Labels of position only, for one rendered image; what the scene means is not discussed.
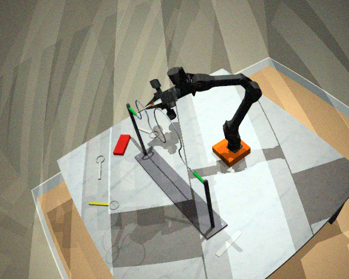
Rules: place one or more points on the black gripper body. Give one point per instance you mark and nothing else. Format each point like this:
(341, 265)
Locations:
(156, 85)

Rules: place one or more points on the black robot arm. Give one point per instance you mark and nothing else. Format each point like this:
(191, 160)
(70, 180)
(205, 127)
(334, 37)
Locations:
(204, 82)

